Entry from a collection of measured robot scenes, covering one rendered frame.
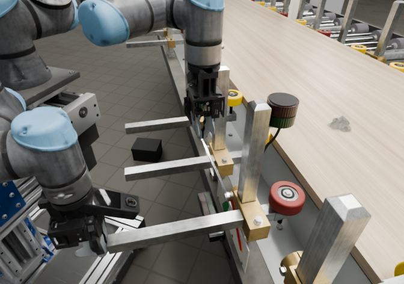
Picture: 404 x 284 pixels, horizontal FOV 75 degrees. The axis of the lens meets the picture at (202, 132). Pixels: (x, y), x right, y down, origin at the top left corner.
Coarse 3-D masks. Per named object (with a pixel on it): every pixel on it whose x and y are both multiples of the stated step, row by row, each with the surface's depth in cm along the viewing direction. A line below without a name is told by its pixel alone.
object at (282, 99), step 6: (270, 96) 51; (276, 96) 51; (282, 96) 51; (288, 96) 51; (294, 96) 51; (276, 102) 49; (282, 102) 49; (288, 102) 49; (294, 102) 49; (270, 126) 52; (276, 132) 55
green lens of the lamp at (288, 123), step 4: (272, 116) 50; (272, 120) 51; (276, 120) 50; (280, 120) 50; (284, 120) 50; (288, 120) 50; (292, 120) 51; (272, 124) 51; (276, 124) 51; (280, 124) 50; (284, 124) 50; (288, 124) 51; (292, 124) 51; (280, 128) 51; (284, 128) 51
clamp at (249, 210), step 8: (232, 192) 69; (240, 200) 64; (256, 200) 64; (240, 208) 63; (248, 208) 62; (256, 208) 62; (248, 216) 61; (264, 216) 61; (248, 224) 59; (264, 224) 59; (248, 232) 59; (256, 232) 59; (264, 232) 60; (248, 240) 60; (256, 240) 61
